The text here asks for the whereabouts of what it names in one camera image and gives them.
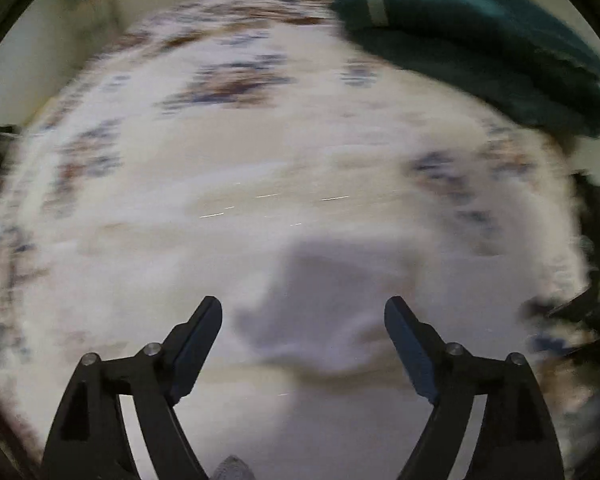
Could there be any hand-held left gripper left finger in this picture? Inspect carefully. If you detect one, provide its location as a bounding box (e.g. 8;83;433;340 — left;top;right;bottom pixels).
41;296;223;480

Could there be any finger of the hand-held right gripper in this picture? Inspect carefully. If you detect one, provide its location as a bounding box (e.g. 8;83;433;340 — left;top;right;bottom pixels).
520;285;593;323

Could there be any floral blanket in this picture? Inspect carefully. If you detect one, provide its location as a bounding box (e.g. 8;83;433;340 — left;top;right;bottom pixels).
0;0;600;480

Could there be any dark green garment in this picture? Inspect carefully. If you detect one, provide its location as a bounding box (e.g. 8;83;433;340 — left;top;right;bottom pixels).
330;0;600;138

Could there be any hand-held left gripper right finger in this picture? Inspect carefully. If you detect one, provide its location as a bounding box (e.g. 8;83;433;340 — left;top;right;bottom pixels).
384;296;566;480

